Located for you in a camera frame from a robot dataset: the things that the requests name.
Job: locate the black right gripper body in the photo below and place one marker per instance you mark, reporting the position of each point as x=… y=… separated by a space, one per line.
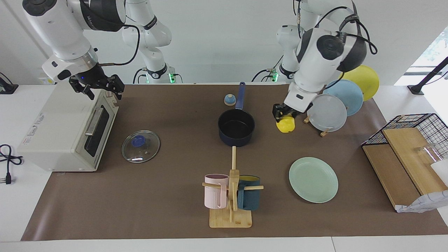
x=94 y=78

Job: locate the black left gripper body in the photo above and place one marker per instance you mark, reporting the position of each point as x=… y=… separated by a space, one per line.
x=285 y=109

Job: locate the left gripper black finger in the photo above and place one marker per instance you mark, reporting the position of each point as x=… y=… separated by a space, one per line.
x=294 y=115
x=277 y=118

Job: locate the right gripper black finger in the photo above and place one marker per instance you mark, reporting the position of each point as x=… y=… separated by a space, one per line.
x=118 y=91
x=88 y=91

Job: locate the glass pot lid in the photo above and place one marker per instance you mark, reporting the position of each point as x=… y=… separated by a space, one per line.
x=140 y=147

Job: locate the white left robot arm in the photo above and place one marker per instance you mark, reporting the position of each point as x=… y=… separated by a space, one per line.
x=315 y=59

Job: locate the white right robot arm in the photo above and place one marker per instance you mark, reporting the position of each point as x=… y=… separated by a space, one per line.
x=59 y=31

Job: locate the grey plate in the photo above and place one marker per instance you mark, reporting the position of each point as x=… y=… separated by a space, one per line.
x=327 y=112

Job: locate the wooden plate rack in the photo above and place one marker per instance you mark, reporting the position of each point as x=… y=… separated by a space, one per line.
x=324 y=133

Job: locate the light blue plate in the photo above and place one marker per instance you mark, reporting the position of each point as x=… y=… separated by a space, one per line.
x=346 y=96

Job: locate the light green plate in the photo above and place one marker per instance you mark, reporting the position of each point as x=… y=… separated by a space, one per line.
x=313 y=180

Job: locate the yellow plate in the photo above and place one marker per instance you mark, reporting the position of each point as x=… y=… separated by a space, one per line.
x=365 y=82

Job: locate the blue saucepan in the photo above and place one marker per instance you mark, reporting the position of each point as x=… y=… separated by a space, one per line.
x=236 y=127

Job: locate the beige toaster oven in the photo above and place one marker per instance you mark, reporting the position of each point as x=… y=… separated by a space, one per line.
x=59 y=133

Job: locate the dark teal mug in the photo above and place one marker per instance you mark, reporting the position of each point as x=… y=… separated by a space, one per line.
x=249 y=197

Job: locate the pink mug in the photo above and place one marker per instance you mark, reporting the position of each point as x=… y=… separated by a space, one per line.
x=215 y=192

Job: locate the wooden mug tree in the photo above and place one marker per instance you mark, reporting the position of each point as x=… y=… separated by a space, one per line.
x=231 y=217

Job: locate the light wooden board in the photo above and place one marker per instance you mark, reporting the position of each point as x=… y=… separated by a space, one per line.
x=406 y=154

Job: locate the brown table mat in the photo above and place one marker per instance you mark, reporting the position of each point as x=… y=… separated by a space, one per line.
x=182 y=196

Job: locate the clear glass cup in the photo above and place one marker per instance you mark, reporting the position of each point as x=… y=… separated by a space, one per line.
x=432 y=155

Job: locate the white patterned bag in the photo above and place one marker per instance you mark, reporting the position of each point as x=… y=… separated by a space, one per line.
x=423 y=203

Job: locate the black clamp mount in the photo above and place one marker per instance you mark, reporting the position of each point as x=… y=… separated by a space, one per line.
x=7 y=85

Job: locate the black camera stand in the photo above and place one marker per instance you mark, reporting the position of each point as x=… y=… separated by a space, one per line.
x=428 y=75

